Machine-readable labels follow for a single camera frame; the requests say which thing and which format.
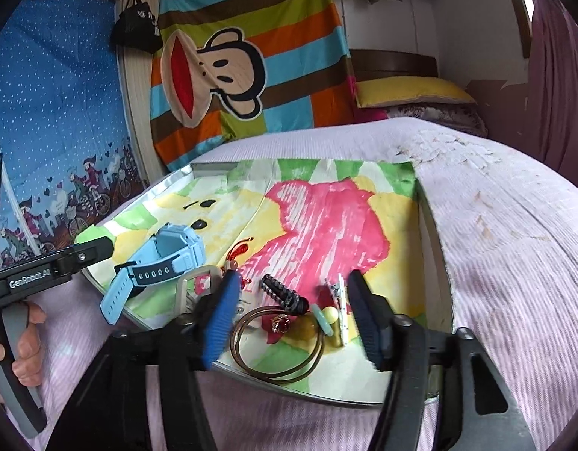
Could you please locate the light blue smart watch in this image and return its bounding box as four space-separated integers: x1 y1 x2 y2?
100 223 206 325

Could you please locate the red string bead bracelet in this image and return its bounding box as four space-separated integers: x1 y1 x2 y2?
222 237 254 292

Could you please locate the brown cord hair band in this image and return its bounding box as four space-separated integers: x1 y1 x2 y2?
230 306 326 386

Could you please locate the silver metal hair clip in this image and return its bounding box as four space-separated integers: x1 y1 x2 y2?
329 274 350 346

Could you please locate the black hair tie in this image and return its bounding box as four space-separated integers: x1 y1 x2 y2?
258 272 310 317

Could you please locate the person's left hand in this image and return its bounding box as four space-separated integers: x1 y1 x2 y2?
12 303 47 388

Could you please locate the blue fabric wardrobe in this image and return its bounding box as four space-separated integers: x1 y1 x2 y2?
0 0 143 267

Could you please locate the wooden cabinet panel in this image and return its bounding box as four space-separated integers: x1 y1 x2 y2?
115 0 169 185

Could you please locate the pink floral bed sheet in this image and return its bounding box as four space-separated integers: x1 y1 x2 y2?
30 118 578 450

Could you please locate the shallow grey tray box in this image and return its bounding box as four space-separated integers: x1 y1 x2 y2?
75 158 455 407

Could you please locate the colourful cartoon paper lining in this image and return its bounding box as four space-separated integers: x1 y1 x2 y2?
75 158 429 404

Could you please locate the black hanging bag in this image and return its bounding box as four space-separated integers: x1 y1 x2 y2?
110 0 163 54

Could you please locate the striped monkey cartoon blanket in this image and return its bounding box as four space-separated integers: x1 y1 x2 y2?
150 0 355 170

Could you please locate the floral patterned pillow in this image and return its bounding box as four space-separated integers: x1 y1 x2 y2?
386 103 488 138

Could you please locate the pink curtain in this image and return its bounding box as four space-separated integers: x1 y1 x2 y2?
468 0 578 187

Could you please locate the yellow pillow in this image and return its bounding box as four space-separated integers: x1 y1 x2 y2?
355 76 475 108

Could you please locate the dark wooden headboard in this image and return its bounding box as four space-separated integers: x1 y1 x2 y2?
350 49 439 82

